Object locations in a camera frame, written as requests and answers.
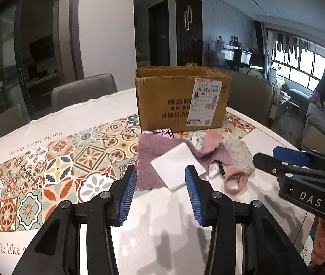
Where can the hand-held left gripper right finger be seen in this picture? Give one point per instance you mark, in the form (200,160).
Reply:
(192,194)

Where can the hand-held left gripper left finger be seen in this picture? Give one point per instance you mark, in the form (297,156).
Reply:
(128,194)

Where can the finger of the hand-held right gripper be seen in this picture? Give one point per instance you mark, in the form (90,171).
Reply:
(288,153)
(268,164)

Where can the white cloth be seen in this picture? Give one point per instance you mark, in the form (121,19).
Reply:
(176,167)

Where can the pink hair band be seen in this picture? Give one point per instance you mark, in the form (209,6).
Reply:
(235,182)

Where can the purple fluffy towel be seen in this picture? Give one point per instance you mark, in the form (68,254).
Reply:
(151,160)

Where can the pink fluffy cloth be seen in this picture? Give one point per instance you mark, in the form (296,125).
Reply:
(212,141)

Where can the brown cardboard box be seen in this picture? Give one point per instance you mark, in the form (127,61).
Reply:
(176,100)

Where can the person's right hand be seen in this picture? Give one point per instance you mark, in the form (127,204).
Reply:
(321,243)

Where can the grey speckled cloth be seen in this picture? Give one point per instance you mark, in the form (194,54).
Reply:
(244,156)

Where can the white sock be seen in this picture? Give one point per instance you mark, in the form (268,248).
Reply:
(213,169)

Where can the grey armchair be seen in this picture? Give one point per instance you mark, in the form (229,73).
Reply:
(297,97)

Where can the grey dining chair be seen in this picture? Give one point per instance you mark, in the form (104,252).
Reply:
(82,90)
(251,97)
(6,123)

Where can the pink black patterned pouch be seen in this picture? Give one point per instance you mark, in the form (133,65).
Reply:
(162,134)

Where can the tile patterned table mat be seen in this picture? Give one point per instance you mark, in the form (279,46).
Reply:
(65,160)

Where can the large window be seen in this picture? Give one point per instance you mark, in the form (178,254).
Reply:
(297,60)

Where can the hanging laundry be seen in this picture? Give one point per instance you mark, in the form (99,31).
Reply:
(292,45)

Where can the dark cabinet with ornaments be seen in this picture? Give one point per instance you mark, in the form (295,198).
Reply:
(237,53)

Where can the glass sliding door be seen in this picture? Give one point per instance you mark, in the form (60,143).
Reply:
(16,54)

